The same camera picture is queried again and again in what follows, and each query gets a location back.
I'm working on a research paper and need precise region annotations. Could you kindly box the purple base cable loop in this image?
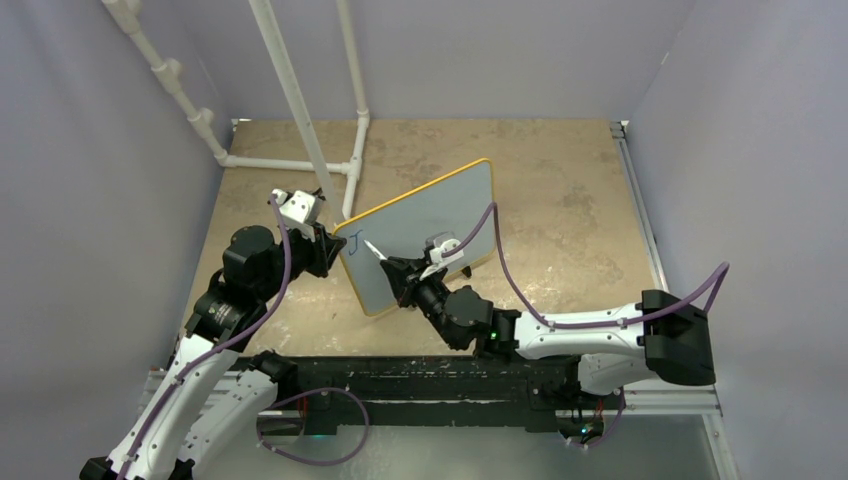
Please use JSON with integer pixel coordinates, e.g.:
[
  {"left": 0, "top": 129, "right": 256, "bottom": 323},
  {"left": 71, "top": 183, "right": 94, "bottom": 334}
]
[{"left": 255, "top": 387, "right": 370, "bottom": 466}]

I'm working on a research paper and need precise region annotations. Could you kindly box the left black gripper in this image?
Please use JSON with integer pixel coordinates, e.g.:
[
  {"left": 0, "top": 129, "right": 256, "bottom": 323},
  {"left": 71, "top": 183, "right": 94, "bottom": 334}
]
[{"left": 258, "top": 220, "right": 345, "bottom": 300}]

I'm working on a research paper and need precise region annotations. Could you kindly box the aluminium table frame rail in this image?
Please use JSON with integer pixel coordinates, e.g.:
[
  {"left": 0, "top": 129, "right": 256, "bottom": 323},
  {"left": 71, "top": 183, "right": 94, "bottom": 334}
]
[{"left": 610, "top": 121, "right": 739, "bottom": 479}]

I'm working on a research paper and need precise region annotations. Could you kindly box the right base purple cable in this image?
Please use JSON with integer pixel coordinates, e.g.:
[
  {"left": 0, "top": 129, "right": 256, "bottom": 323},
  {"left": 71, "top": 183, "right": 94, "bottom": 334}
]
[{"left": 563, "top": 390, "right": 629, "bottom": 452}]

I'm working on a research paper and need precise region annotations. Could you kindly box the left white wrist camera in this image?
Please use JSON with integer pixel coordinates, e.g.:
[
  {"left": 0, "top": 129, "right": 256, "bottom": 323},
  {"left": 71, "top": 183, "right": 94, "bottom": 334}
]
[{"left": 271, "top": 188, "right": 325, "bottom": 242}]

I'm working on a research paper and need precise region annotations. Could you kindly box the white PVC pipe frame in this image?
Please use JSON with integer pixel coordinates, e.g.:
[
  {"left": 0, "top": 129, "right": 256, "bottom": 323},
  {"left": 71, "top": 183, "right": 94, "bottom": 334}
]
[{"left": 102, "top": 0, "right": 371, "bottom": 224}]

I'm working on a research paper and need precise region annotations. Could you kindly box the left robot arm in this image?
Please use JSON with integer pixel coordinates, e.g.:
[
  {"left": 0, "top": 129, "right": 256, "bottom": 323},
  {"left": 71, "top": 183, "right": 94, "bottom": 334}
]
[{"left": 80, "top": 224, "right": 346, "bottom": 479}]

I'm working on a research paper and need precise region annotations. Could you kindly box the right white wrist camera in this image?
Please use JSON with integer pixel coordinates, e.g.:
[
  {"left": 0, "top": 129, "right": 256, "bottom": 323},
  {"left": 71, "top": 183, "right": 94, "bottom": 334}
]
[{"left": 420, "top": 232, "right": 464, "bottom": 280}]

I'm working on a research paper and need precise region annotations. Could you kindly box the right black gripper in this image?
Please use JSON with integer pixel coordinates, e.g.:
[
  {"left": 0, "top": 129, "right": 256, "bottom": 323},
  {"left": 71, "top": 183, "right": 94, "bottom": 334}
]
[{"left": 384, "top": 256, "right": 461, "bottom": 350}]

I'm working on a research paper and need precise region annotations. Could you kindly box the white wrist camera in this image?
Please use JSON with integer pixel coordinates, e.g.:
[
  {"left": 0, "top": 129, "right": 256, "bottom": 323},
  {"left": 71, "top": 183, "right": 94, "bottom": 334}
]
[
  {"left": 271, "top": 188, "right": 325, "bottom": 242},
  {"left": 420, "top": 232, "right": 464, "bottom": 280}
]

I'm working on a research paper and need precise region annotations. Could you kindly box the yellow framed whiteboard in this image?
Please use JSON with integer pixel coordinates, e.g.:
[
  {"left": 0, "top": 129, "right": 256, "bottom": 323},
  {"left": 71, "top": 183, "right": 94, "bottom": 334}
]
[{"left": 333, "top": 158, "right": 494, "bottom": 317}]

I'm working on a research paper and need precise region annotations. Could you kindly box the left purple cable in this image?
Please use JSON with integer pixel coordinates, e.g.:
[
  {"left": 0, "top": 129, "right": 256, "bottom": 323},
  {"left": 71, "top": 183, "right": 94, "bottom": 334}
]
[{"left": 112, "top": 192, "right": 293, "bottom": 480}]

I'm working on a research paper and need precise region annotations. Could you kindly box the whiteboard marker pen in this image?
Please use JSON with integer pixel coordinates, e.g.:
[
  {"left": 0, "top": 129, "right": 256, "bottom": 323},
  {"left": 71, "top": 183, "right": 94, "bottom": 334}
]
[{"left": 364, "top": 240, "right": 388, "bottom": 261}]

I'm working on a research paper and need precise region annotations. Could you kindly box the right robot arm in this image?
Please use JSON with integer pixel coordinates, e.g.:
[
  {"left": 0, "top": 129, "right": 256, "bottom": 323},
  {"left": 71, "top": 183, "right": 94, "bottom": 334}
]
[{"left": 379, "top": 257, "right": 716, "bottom": 407}]

